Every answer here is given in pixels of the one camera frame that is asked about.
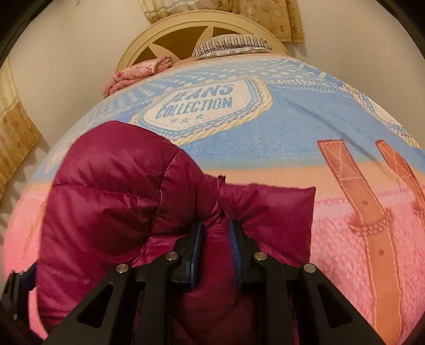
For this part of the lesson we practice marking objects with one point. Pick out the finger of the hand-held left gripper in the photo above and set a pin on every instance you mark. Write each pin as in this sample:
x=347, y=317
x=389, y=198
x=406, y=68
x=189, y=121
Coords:
x=20, y=288

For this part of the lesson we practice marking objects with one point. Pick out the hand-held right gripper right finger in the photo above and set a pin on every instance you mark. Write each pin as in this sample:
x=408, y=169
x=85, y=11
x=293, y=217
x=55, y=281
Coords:
x=236, y=242

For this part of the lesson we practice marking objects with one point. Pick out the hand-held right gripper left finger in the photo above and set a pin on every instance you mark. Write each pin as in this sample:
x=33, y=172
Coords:
x=198, y=239

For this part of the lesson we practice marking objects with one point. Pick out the magenta puffer jacket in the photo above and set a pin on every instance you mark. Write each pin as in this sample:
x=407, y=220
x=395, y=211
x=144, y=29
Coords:
x=132, y=185

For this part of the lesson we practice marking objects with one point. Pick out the blue and pink printed blanket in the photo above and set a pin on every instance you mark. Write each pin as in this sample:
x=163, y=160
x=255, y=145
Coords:
x=292, y=116

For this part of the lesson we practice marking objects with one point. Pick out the beige floral window curtain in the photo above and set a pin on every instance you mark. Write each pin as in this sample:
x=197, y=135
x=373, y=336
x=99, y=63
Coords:
x=15, y=139
x=265, y=16

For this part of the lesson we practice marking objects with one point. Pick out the folded pink floral quilt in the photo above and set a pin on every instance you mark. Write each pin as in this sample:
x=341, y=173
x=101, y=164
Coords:
x=139, y=71

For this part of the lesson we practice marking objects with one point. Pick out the grey floral pillow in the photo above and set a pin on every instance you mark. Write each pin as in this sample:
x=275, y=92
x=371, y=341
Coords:
x=239, y=51

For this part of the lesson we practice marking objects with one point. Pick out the striped pillow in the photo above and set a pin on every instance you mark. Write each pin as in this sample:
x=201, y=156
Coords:
x=229, y=41

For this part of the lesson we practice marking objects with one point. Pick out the cream round bed headboard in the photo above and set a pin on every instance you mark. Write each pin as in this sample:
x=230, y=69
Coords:
x=172, y=39

